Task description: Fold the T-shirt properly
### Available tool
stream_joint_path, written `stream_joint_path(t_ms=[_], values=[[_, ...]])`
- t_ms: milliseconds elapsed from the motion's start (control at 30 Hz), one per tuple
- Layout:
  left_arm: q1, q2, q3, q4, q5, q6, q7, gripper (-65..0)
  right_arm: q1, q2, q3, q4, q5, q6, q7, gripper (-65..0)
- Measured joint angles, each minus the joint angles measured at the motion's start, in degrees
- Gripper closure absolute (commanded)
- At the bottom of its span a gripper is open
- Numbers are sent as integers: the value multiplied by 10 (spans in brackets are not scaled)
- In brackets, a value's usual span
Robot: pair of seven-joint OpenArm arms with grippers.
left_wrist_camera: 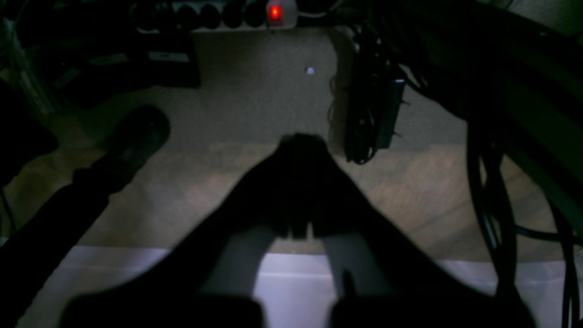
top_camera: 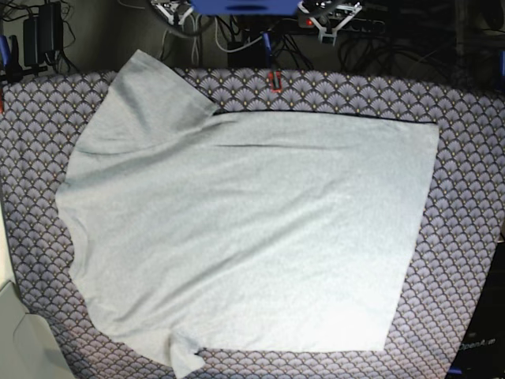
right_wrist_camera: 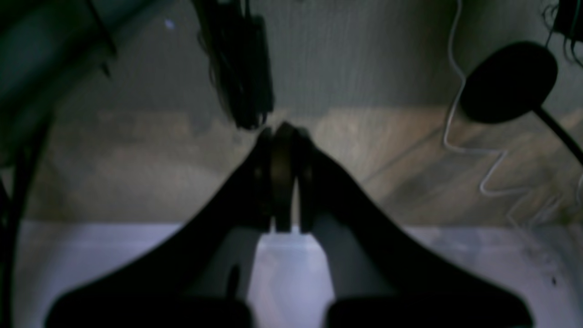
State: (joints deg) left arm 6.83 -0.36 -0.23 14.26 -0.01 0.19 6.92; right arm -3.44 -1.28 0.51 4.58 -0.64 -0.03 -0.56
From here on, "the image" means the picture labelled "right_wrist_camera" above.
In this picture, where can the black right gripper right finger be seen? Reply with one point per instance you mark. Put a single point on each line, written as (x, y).
(382, 277)

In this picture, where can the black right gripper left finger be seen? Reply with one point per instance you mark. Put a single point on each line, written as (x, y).
(198, 277)

